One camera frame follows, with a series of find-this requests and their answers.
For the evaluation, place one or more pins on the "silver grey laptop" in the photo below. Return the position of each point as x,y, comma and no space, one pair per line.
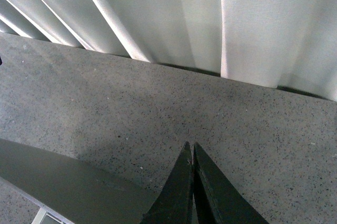
70,189

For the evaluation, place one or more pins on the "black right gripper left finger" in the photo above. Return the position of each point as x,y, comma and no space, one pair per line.
174,203

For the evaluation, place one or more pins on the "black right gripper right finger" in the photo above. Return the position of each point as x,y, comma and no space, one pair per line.
217,200

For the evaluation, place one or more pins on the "white pleated curtain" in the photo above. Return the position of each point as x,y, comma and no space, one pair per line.
272,43

